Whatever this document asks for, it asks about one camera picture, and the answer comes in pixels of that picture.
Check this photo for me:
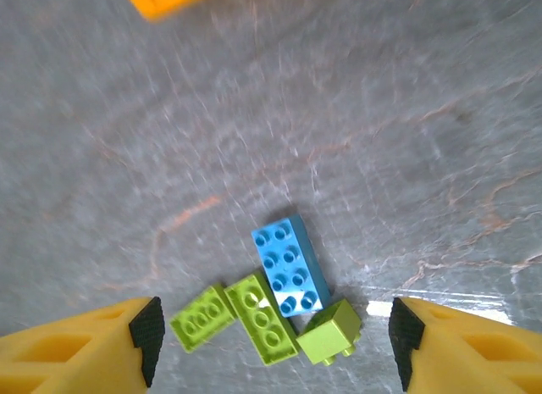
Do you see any small green lego brick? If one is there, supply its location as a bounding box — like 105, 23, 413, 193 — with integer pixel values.
295, 299, 363, 367

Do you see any long blue lego brick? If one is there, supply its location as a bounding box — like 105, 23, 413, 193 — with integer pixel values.
251, 213, 332, 319

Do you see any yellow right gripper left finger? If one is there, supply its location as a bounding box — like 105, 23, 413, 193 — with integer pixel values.
0, 296, 166, 394

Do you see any long green lego brick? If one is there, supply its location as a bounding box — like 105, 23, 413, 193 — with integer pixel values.
223, 272, 301, 366
169, 282, 236, 353

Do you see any orange plastic bin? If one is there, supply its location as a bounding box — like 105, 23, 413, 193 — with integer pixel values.
118, 0, 238, 22

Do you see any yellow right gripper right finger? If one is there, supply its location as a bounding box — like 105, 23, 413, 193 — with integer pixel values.
388, 296, 542, 394

